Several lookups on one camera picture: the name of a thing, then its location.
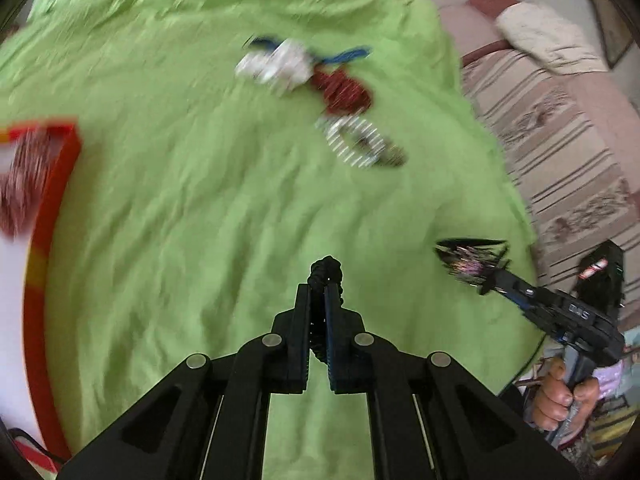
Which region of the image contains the striped floral quilt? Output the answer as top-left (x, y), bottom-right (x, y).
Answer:
top-left (439, 0), bottom-right (639, 330)

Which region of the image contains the person right hand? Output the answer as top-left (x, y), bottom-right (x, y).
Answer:
top-left (530, 358), bottom-right (600, 440)

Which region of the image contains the pearl bracelet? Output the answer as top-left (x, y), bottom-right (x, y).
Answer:
top-left (316, 114), bottom-right (390, 168)

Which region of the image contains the green bed sheet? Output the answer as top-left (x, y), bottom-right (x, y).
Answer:
top-left (1, 0), bottom-right (541, 451)

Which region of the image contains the white floral pillow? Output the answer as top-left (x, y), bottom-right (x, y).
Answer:
top-left (495, 1), bottom-right (608, 75)

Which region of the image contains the white dotted scrunchie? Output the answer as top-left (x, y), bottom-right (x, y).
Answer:
top-left (234, 37), bottom-right (316, 93)

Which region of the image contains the red jewelry tray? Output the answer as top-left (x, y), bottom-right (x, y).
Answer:
top-left (1, 118), bottom-right (81, 471)

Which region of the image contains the framed wall picture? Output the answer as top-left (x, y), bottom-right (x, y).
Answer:
top-left (589, 0), bottom-right (637, 70)

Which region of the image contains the red polka dot scrunchie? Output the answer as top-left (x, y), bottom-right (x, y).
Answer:
top-left (310, 65), bottom-right (372, 116)

